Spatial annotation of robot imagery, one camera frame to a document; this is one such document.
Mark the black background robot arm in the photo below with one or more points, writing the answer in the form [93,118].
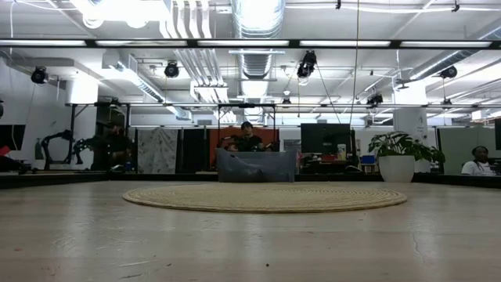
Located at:
[58,135]

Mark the person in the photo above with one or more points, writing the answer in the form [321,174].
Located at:
[248,143]
[477,167]
[111,147]

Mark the dark grey plastic bin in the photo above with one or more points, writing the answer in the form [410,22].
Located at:
[254,166]

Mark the orange partition panel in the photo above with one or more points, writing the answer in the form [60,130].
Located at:
[213,137]

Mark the round woven straw placemat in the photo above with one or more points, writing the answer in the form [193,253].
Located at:
[266,197]

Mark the black monitor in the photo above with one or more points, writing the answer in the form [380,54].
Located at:
[325,137]

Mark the white wipes canister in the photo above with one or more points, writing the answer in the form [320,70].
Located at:
[341,152]

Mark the grey patterned cloth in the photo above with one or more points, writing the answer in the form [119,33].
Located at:
[156,150]

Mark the black ceiling spotlight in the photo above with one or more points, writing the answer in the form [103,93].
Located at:
[171,69]
[306,64]
[374,99]
[449,72]
[39,75]

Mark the blue box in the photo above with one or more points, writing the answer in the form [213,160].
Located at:
[368,159]

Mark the green plant in white pot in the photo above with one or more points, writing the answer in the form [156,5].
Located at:
[397,166]

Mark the white building column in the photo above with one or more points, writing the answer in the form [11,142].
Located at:
[411,113]

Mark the pale green partition panel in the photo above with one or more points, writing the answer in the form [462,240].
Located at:
[458,145]

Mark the black background rig frame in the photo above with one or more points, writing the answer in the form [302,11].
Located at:
[72,117]
[246,105]

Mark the silver ventilation duct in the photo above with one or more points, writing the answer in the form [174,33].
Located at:
[256,23]

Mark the black aluminium rig frame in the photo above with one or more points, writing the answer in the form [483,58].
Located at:
[58,181]

